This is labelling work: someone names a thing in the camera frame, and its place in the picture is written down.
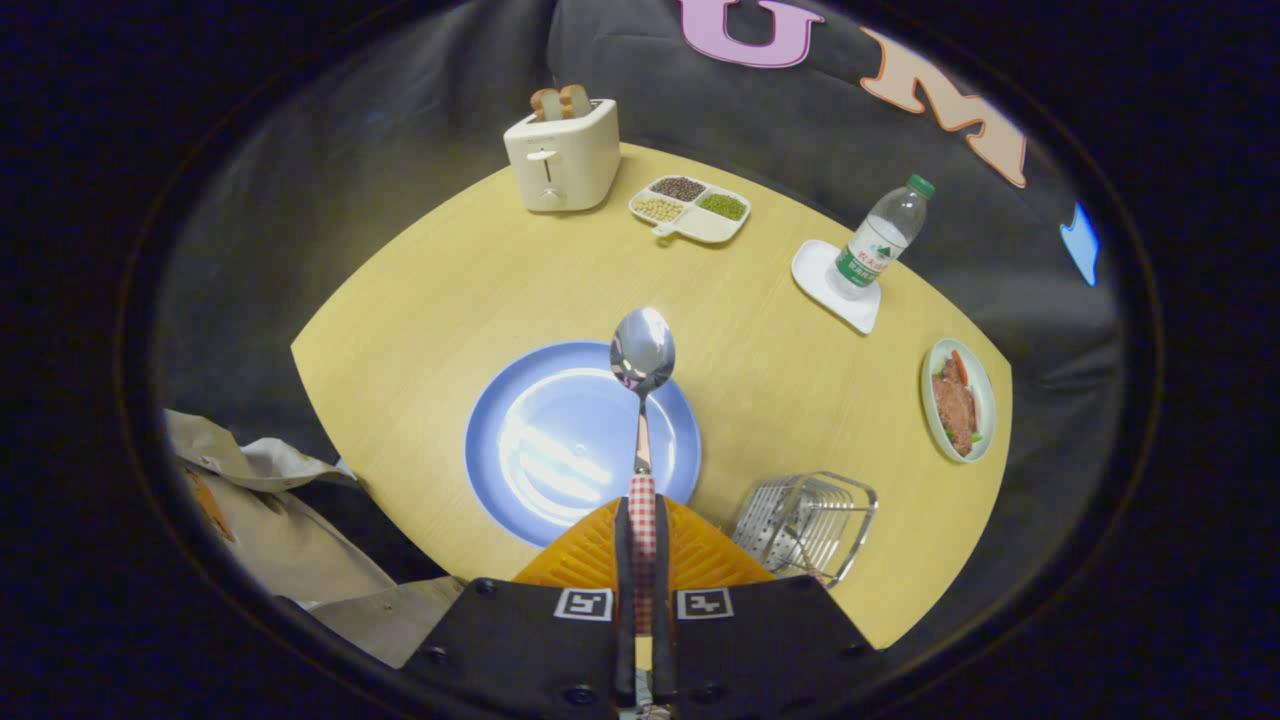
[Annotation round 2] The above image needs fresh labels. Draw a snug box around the spoon with red checked handle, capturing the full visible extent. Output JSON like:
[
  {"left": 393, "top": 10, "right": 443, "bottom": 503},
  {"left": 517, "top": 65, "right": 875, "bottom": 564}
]
[{"left": 609, "top": 307, "right": 677, "bottom": 641}]

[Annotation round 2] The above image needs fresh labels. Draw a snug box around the cream white toaster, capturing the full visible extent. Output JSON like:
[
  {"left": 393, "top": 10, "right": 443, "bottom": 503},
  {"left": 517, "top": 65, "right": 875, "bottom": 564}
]
[{"left": 503, "top": 98, "right": 622, "bottom": 213}]

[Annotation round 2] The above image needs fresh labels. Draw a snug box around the beige jacket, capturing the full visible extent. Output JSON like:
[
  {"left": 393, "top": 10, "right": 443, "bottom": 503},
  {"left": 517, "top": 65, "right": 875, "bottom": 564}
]
[{"left": 163, "top": 408, "right": 466, "bottom": 669}]

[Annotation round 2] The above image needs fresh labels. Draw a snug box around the metal cutlery drainer basket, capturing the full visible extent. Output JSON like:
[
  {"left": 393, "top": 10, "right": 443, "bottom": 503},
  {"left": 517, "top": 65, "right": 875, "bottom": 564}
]
[{"left": 731, "top": 471, "right": 880, "bottom": 590}]

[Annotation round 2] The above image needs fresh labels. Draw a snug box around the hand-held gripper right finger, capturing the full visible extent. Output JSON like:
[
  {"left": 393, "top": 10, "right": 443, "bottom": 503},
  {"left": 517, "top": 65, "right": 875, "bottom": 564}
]
[{"left": 655, "top": 497, "right": 886, "bottom": 706}]

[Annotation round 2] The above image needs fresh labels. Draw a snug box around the blue round plate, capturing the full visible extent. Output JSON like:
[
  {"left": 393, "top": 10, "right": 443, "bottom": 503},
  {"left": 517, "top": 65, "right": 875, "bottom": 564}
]
[{"left": 464, "top": 341, "right": 703, "bottom": 549}]

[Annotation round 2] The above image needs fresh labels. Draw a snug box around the clear water bottle green cap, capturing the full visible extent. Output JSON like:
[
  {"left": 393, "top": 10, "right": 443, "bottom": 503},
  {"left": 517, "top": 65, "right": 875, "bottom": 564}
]
[{"left": 827, "top": 174, "right": 937, "bottom": 301}]

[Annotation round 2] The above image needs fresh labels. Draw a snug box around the white square coaster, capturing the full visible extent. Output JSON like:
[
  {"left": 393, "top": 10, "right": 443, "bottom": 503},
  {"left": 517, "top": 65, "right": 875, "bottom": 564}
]
[{"left": 790, "top": 239, "right": 883, "bottom": 336}]

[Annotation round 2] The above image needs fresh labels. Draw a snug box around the brown meat slice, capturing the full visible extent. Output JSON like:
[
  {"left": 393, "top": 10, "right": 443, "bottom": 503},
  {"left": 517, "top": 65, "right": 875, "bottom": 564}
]
[{"left": 932, "top": 372, "right": 978, "bottom": 456}]

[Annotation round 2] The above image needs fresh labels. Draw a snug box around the pale green food plate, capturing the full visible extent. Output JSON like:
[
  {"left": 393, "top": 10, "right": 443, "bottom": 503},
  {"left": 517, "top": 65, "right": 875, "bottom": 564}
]
[{"left": 920, "top": 338, "right": 998, "bottom": 464}]

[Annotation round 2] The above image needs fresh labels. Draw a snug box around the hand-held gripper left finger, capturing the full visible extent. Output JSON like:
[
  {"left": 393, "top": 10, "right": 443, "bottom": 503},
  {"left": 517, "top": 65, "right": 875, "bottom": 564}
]
[{"left": 400, "top": 497, "right": 636, "bottom": 706}]

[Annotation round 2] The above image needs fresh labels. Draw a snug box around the white divided snack tray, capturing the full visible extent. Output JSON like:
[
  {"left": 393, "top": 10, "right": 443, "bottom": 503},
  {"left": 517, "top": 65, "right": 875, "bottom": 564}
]
[{"left": 628, "top": 175, "right": 752, "bottom": 246}]

